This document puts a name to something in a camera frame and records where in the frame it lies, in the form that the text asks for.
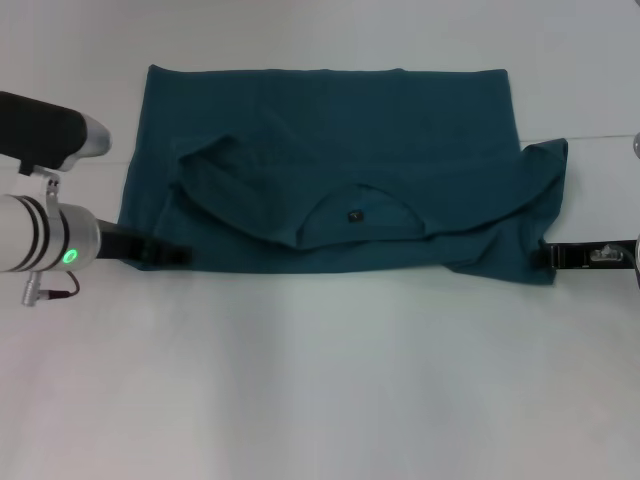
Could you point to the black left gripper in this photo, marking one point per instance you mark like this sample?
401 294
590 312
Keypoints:
122 242

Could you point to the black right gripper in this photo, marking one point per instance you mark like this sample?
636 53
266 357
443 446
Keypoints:
595 256

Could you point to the teal blue FREE t-shirt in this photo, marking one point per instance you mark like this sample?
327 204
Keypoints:
320 125

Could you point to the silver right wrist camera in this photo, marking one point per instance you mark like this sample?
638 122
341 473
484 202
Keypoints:
637 145

